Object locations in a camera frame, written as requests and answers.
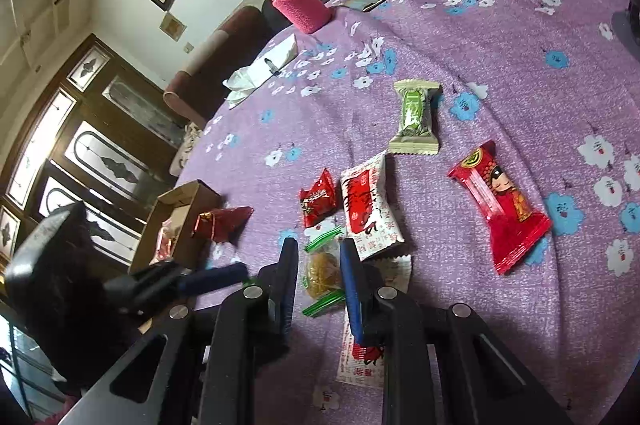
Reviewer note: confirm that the red figure-print snack packet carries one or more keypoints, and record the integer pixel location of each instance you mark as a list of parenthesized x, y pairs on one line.
[(500, 205)]

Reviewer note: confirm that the person's left forearm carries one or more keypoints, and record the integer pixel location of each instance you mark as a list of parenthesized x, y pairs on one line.
[(65, 345)]

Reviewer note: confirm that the wall switch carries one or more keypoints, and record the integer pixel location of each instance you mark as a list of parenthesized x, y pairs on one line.
[(188, 47)]

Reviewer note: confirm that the papers with pen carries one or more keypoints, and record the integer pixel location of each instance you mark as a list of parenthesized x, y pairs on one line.
[(260, 70)]

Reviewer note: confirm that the wooden glass doors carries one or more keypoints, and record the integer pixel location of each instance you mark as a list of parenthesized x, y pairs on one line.
[(95, 145)]

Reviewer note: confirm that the small wall picture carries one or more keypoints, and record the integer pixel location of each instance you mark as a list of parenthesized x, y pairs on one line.
[(172, 26)]

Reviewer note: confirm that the clear green-striped snack packet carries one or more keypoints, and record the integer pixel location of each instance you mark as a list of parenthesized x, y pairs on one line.
[(322, 272)]

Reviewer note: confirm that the floral blanket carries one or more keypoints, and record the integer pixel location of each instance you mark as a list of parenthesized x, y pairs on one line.
[(186, 147)]

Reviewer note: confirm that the dark red triangular snack packet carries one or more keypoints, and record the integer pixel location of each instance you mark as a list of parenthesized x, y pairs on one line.
[(225, 222)]

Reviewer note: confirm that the green snack packet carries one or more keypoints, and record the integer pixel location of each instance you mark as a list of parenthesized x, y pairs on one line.
[(414, 117)]

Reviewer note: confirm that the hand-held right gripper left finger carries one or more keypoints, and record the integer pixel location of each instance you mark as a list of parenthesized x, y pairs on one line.
[(287, 305)]

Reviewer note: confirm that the small red snack packet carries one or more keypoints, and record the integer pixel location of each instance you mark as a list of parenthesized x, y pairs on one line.
[(317, 200)]

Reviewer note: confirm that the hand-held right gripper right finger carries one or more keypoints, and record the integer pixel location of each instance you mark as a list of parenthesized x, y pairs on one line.
[(351, 300)]

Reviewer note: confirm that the cardboard box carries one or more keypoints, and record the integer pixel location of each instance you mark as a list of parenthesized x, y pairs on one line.
[(187, 200)]

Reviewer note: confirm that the brown sofa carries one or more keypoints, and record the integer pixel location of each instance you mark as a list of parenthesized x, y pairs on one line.
[(215, 60)]

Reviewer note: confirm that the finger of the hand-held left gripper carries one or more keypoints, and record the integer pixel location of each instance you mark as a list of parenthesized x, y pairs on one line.
[(215, 277)]

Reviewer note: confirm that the white red snack packet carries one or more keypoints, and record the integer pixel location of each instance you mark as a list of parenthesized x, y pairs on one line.
[(367, 205), (357, 362)]

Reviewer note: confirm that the red patterned snack packet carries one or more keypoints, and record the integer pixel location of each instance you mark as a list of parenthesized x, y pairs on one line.
[(167, 242)]

